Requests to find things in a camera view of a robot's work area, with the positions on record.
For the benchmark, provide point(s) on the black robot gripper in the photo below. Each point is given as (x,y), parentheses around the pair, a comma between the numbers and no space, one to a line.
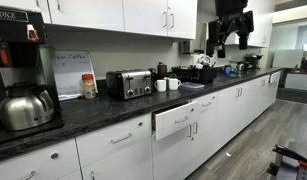
(231,10)

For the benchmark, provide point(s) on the white drawer with wooden interior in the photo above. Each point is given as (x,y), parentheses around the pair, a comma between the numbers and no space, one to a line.
(174,120)

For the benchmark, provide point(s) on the small black coffee machine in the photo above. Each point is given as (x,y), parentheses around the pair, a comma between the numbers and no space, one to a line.
(253,60)

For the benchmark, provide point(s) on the blue small item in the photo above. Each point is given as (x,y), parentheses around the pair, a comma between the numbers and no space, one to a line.
(227,70)

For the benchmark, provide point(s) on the black condiment organizer caddy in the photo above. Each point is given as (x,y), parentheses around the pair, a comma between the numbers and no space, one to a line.
(198,76)

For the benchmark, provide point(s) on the white panel board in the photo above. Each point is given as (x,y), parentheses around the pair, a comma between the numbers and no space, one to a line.
(288,58)

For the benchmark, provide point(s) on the clear plastic flat container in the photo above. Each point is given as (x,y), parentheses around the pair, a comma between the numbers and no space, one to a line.
(192,85)

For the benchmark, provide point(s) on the narrow white drawer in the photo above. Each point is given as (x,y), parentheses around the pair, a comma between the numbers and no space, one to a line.
(208,101)

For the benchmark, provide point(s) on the white ceramic mug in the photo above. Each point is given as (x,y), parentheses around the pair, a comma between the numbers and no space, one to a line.
(174,84)
(160,86)

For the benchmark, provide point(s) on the dark canister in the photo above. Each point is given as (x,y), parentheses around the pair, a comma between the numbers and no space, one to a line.
(162,69)

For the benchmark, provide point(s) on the black and silver toaster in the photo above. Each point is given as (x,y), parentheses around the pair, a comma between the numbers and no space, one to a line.
(129,83)

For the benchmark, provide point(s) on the creamer jar with red lid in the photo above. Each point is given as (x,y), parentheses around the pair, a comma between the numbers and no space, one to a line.
(89,88)

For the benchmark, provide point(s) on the white handwritten sign board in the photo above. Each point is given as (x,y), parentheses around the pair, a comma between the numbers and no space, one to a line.
(69,71)

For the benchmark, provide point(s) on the white drawer with lock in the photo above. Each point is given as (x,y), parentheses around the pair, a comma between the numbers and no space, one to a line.
(36,163)
(106,141)

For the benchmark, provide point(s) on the black drip coffee maker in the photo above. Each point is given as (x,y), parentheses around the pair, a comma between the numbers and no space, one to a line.
(16,50)

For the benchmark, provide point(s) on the stainless steel coffee carafe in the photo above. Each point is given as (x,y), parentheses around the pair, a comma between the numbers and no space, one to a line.
(24,110)

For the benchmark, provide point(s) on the white wall cabinet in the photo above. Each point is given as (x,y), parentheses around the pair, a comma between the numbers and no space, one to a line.
(263,26)

